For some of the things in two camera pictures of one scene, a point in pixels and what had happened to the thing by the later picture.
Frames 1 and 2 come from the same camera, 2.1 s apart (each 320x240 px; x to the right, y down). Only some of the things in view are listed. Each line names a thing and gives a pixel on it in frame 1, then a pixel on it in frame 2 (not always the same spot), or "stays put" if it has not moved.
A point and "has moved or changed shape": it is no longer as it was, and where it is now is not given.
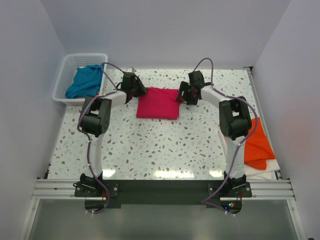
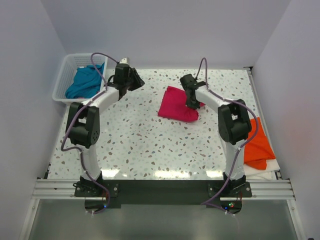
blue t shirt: [87, 82] stays put
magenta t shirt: [159, 103] has moved or changed shape
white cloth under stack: [267, 173] stays put
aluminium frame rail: [63, 189] stays put
